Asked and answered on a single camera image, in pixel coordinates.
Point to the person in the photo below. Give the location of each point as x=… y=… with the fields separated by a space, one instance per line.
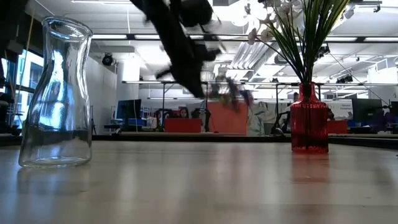
x=183 y=112
x=295 y=97

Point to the dark purple object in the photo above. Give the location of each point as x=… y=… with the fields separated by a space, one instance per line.
x=384 y=123

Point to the clear glass vase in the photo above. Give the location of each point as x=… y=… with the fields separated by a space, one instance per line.
x=56 y=155

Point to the ceiling light strip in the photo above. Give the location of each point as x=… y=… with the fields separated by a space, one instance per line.
x=381 y=39
x=109 y=36
x=146 y=37
x=342 y=39

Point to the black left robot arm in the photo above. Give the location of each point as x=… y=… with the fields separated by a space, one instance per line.
x=3 y=74

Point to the black monitor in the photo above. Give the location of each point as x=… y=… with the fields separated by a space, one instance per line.
x=367 y=110
x=129 y=109

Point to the red glass vase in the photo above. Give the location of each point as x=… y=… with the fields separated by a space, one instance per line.
x=309 y=130

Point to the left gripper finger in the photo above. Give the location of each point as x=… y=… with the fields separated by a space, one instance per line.
x=186 y=81
x=197 y=74

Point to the orange cloth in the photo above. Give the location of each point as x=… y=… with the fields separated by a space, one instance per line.
x=227 y=123

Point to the purple flower bunch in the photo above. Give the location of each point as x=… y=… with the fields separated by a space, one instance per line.
x=233 y=93

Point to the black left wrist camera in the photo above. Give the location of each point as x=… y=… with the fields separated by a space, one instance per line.
x=196 y=12

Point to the blue box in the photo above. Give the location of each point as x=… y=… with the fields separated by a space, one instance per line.
x=136 y=122

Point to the black aluminium table frame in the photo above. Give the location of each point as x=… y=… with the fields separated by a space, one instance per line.
x=357 y=142

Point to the white flower bunch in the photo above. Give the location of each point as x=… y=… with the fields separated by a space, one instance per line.
x=298 y=67

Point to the white patterned cloth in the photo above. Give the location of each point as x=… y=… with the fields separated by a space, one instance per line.
x=264 y=118

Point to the white sign board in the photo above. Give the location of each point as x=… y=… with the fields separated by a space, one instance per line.
x=342 y=109

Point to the black ceiling spotlight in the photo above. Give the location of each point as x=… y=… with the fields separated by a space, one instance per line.
x=325 y=49
x=345 y=79
x=107 y=59

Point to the black gantry frame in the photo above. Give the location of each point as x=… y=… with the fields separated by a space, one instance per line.
x=146 y=82
x=357 y=84

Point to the red bin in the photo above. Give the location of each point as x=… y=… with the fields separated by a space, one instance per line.
x=183 y=126
x=339 y=127

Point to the black background robot arm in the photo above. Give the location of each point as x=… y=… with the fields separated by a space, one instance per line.
x=206 y=119

